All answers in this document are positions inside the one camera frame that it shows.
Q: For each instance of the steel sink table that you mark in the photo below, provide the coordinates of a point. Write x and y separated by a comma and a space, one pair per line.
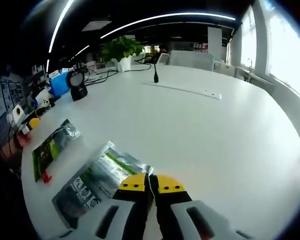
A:
255, 77

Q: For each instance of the background product shelves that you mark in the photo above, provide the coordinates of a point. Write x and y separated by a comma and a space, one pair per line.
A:
197, 47

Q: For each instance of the small white device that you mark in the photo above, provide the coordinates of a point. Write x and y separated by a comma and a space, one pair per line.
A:
45, 101

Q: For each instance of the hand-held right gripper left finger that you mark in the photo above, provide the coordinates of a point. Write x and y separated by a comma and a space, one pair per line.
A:
115, 217

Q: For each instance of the white table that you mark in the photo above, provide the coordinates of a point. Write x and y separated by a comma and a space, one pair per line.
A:
190, 137

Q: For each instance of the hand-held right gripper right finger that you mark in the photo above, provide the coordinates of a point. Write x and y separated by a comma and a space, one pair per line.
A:
185, 220

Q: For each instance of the bright window row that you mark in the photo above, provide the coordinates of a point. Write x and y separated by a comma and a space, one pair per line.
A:
285, 45

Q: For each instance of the green potted plant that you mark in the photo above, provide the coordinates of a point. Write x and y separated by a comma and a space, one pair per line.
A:
122, 52

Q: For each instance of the white desk partition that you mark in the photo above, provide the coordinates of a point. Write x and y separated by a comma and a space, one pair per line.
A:
191, 60

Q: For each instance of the white power strip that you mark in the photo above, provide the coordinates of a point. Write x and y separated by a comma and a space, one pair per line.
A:
185, 90

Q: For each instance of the ceiling air vent panel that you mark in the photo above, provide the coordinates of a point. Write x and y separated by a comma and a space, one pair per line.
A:
96, 26

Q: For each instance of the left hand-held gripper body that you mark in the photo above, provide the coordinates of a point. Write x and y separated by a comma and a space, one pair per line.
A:
16, 112

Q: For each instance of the green black sheet goods packet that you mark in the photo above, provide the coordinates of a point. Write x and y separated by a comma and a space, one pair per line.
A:
47, 150

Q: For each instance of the person's left hand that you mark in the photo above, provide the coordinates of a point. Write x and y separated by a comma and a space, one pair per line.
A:
23, 140

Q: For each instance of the blue plastic crate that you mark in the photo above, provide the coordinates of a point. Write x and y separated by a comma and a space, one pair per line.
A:
58, 83

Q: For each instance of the silver foil sheet goods packet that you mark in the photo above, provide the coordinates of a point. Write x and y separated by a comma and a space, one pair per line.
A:
97, 180

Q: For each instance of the ceiling light strip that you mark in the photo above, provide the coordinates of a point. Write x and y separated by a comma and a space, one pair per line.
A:
57, 27
48, 66
165, 16
80, 53

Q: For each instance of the black barcode scanner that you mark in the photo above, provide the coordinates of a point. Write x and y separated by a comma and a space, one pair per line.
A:
77, 85

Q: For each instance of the blue white wall display board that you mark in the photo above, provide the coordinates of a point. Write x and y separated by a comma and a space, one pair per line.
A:
13, 92

